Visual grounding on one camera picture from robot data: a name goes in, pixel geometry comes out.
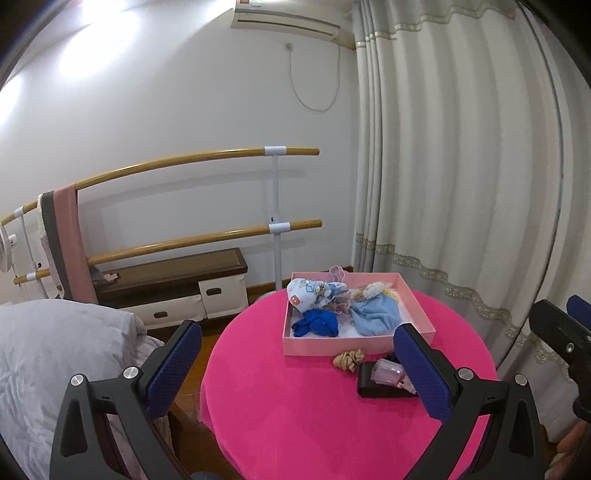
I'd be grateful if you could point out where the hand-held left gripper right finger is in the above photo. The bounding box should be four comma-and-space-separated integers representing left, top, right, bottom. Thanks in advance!
392, 323, 546, 480

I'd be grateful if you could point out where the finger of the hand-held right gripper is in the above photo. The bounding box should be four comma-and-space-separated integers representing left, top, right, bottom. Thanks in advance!
529, 299, 591, 370
567, 295, 591, 326

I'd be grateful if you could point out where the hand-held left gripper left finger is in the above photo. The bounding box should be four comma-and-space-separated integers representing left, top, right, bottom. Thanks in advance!
48, 320, 204, 480

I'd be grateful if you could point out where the light blue towel cap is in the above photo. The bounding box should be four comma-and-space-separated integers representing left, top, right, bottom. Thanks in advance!
348, 295, 402, 336

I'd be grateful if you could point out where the white fuzzy hair tie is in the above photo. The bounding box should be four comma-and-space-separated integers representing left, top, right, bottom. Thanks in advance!
353, 281, 386, 301

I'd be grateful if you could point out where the pink shallow box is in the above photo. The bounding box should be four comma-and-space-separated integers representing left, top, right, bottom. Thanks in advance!
281, 271, 435, 357

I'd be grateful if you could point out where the blue sock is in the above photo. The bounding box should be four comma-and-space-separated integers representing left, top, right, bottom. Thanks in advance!
292, 308, 339, 337

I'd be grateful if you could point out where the white printed sock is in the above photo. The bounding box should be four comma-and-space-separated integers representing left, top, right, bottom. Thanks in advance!
323, 281, 352, 306
287, 278, 326, 315

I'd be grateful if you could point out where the person's right forearm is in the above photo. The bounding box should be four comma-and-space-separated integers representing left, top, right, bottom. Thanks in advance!
556, 422, 591, 467

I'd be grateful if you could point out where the clear pink pouch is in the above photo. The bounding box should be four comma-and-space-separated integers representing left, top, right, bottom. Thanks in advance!
373, 361, 416, 393

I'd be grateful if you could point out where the white storage drawer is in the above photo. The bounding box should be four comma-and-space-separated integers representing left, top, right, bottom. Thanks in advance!
198, 275, 247, 319
134, 295, 205, 330

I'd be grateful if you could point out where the black case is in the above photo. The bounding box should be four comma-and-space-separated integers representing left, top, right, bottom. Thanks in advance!
357, 355, 419, 398

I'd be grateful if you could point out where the beige scrunchie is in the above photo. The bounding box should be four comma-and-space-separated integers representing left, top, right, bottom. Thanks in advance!
333, 349, 365, 371

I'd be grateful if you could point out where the dark wooden bench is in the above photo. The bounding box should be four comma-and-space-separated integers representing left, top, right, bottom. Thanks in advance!
88, 248, 249, 308

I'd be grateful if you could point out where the light grey duvet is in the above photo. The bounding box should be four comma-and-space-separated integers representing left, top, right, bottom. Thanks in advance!
0, 299, 148, 478

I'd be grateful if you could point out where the pink tablecloth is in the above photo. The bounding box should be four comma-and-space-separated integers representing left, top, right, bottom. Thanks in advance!
200, 288, 498, 480

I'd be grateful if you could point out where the pink towel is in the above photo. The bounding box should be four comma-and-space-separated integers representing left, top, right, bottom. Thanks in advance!
52, 184, 95, 303

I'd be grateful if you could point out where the grey towel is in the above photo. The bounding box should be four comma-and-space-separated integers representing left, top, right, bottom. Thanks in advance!
37, 193, 70, 298

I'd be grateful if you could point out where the white pleated curtain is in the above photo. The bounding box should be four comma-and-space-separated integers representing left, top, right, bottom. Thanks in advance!
351, 0, 591, 384

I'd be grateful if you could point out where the white fan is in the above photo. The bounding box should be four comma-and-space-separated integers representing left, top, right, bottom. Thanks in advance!
0, 225, 19, 280

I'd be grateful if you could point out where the white air conditioner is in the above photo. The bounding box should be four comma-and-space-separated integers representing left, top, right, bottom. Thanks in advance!
231, 0, 354, 47

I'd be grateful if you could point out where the short wooden barre rail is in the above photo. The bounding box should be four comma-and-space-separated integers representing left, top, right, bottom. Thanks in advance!
13, 220, 322, 286

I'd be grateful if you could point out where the white barre post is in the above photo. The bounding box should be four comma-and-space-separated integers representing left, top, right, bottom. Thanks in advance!
264, 146, 291, 292
14, 208, 40, 282

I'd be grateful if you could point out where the long wooden barre rail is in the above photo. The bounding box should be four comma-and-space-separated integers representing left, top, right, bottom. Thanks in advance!
0, 147, 320, 227

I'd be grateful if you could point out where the white power cable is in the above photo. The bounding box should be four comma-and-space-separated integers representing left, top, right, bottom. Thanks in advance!
287, 44, 343, 112

